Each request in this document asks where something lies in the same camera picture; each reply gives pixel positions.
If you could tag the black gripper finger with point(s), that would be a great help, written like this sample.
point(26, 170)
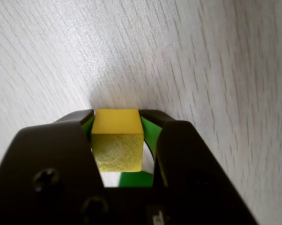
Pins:
point(49, 152)
point(190, 164)

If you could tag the yellow wooden cube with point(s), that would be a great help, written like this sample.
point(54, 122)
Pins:
point(117, 150)

